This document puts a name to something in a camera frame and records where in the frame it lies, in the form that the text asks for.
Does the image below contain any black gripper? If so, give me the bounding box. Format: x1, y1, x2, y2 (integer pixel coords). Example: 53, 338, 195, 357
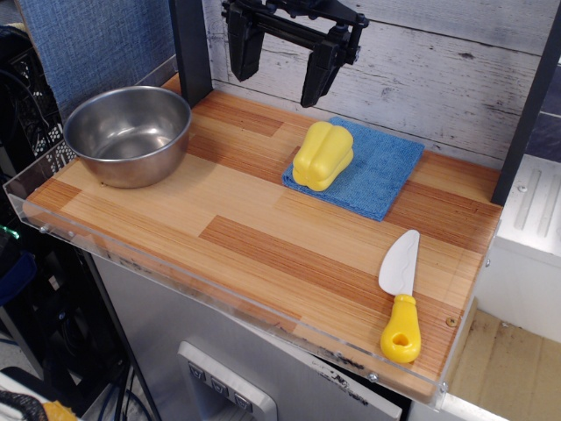
222, 1, 369, 107

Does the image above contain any yellow toy bell pepper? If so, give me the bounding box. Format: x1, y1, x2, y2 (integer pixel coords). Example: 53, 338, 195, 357
292, 121, 354, 191

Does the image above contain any stainless steel bowl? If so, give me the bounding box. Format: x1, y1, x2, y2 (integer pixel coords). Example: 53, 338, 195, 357
63, 86, 192, 189

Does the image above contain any folded blue microfiber cloth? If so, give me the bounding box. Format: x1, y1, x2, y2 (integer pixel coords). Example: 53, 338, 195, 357
282, 118, 424, 221

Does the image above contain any black plastic crate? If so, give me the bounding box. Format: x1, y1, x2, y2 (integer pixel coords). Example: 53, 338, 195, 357
1, 41, 62, 181

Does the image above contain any white grooved toy sink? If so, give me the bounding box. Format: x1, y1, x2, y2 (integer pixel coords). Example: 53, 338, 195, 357
497, 154, 560, 258

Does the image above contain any silver toy fridge cabinet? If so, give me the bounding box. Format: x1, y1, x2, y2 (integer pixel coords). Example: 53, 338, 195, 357
93, 257, 410, 420

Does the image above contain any silver dispenser button panel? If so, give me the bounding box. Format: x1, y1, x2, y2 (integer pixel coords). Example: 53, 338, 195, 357
177, 341, 278, 420

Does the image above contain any yellow object bottom left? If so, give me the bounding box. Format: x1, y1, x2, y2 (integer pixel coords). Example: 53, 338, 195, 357
42, 401, 79, 421

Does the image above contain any left black upright post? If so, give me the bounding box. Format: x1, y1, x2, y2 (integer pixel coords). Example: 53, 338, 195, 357
169, 0, 213, 108

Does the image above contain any black upright post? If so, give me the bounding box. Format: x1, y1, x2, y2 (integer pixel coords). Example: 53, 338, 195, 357
169, 0, 213, 108
491, 2, 560, 206

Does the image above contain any right black upright post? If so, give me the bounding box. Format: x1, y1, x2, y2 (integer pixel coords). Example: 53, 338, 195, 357
491, 2, 560, 206

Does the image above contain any clear acrylic guard rail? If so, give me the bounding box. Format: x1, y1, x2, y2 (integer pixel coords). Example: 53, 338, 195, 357
4, 152, 500, 403

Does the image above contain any toy knife yellow handle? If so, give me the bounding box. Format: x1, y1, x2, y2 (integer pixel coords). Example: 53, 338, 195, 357
379, 230, 422, 363

